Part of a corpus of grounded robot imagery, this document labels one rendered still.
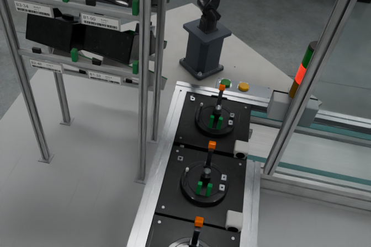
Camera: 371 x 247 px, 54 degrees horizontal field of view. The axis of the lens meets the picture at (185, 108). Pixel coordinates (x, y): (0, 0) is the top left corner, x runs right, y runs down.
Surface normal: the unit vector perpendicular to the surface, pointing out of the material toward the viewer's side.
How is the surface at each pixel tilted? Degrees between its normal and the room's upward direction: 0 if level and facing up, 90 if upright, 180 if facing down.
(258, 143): 0
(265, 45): 0
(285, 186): 90
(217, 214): 0
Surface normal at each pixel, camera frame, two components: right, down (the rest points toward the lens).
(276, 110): -0.18, 0.69
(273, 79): 0.10, -0.69
